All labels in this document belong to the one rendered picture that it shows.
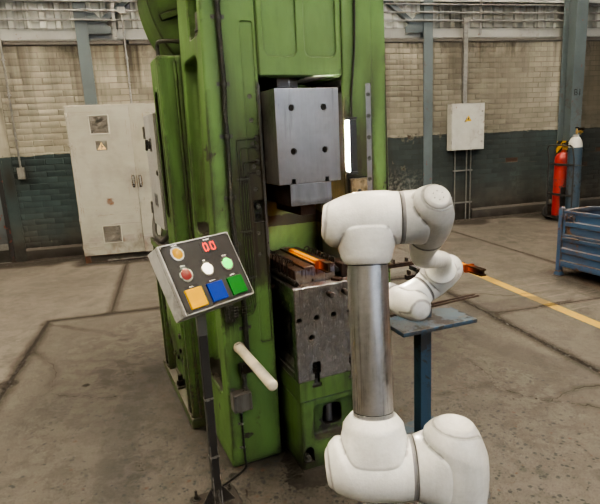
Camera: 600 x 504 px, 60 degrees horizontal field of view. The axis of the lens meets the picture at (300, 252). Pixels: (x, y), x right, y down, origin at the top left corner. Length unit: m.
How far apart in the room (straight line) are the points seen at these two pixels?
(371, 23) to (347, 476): 2.01
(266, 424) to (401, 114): 6.94
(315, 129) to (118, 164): 5.40
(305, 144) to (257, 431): 1.40
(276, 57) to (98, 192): 5.41
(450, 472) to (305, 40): 1.85
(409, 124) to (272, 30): 6.72
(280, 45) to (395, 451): 1.75
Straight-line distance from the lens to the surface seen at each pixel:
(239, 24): 2.40
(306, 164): 2.30
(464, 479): 1.38
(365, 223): 1.24
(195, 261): 2.03
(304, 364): 2.43
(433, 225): 1.27
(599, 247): 5.77
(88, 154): 7.55
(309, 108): 2.31
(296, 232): 2.84
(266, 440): 2.77
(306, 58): 2.48
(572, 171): 9.20
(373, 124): 2.63
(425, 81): 9.18
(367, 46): 2.64
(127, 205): 7.54
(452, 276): 1.81
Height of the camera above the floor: 1.57
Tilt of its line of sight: 13 degrees down
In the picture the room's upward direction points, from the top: 3 degrees counter-clockwise
